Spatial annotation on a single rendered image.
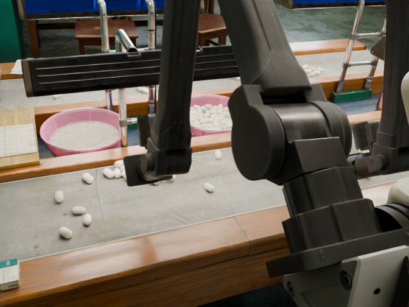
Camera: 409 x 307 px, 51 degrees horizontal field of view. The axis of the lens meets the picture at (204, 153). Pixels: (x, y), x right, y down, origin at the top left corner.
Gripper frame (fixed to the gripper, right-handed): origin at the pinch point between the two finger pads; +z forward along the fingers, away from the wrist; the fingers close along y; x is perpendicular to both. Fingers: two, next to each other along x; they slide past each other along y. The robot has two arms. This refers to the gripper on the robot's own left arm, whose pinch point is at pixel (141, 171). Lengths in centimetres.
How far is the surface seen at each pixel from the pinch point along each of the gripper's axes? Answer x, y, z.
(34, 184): -1.8, 25.0, 21.2
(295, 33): -144, -257, 307
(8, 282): 17.7, 30.6, -9.4
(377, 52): -24, -74, -3
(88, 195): 3.4, 12.0, 14.7
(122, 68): -23.4, 1.8, -6.7
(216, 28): -109, -111, 193
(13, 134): -18.4, 29.4, 35.2
